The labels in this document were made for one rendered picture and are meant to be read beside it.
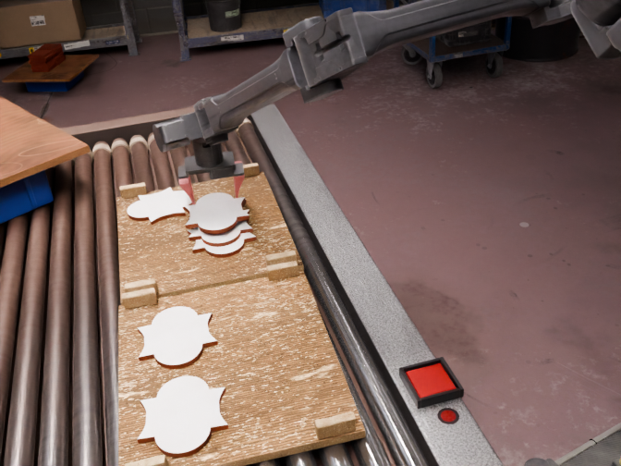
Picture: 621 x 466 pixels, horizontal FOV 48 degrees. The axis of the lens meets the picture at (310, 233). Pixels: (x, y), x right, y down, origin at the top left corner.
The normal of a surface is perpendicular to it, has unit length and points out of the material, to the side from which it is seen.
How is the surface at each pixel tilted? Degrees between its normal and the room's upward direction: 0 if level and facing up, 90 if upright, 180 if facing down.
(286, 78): 85
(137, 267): 0
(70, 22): 90
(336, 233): 0
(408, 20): 60
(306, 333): 0
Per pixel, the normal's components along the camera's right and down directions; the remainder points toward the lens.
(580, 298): -0.07, -0.84
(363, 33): 0.26, 0.00
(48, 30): 0.15, 0.53
